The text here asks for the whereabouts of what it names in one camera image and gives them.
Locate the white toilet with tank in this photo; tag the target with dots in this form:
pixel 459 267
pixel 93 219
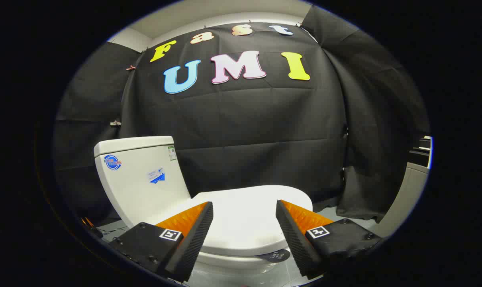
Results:
pixel 141 191

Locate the white toilet lid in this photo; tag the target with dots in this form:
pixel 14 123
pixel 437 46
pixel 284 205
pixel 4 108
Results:
pixel 245 223

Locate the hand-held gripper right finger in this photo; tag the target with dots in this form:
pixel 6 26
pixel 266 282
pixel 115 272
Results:
pixel 294 239

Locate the black backdrop cloth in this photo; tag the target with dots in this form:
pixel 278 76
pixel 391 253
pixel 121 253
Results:
pixel 245 127

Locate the white slotted shelf unit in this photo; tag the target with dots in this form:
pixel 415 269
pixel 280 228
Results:
pixel 424 149

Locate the round black pull tab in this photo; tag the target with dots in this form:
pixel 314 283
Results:
pixel 277 255

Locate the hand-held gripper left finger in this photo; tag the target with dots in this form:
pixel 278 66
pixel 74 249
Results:
pixel 193 239

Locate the grey side panel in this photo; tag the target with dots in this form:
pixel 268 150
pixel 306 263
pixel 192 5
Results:
pixel 404 199

